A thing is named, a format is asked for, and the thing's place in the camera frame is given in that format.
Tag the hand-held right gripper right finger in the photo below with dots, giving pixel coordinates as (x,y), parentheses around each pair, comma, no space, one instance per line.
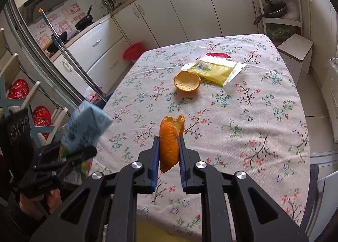
(182,170)

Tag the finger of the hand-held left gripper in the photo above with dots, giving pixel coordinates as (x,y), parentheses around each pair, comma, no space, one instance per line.
(81,154)
(51,149)

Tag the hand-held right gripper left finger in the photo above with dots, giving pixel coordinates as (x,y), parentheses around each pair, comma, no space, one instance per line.
(156,168)

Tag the large orange peel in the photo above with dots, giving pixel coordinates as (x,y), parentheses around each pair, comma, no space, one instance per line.
(169,146)

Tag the blue drink carton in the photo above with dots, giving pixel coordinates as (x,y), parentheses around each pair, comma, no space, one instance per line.
(84,123)

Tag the person's left hand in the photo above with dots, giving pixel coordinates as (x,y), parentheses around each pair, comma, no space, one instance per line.
(54,201)

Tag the red patterned chair cushion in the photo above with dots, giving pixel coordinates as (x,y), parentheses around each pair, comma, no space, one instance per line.
(42,119)
(18,89)

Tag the floral tablecloth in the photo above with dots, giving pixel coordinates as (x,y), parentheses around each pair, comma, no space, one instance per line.
(237,131)

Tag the cup-shaped orange peel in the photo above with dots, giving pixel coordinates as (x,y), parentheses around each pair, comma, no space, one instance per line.
(186,82)

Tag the yellow plastic packet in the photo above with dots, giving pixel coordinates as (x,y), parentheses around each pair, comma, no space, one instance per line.
(214,70)

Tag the small bin with red liner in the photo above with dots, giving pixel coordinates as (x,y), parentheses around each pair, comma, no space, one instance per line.
(133,51)

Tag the white red packet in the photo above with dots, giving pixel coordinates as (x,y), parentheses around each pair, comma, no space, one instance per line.
(219,55)

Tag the black wok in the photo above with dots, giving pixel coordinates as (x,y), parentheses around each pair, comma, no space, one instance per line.
(84,21)

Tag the white kitchen base cabinets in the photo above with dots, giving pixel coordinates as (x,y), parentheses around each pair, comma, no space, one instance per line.
(171,17)

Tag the white wooden stool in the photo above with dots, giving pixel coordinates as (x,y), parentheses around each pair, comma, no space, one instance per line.
(295,49)

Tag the black frying pan with lid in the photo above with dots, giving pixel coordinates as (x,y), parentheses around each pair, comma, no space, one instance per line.
(274,9)

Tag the white bag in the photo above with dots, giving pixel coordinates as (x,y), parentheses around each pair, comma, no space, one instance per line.
(293,9)

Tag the white shelf trolley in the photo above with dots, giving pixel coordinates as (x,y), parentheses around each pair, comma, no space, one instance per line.
(297,6)

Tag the metal sliding door frame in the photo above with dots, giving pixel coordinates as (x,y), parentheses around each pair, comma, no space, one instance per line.
(34,54)

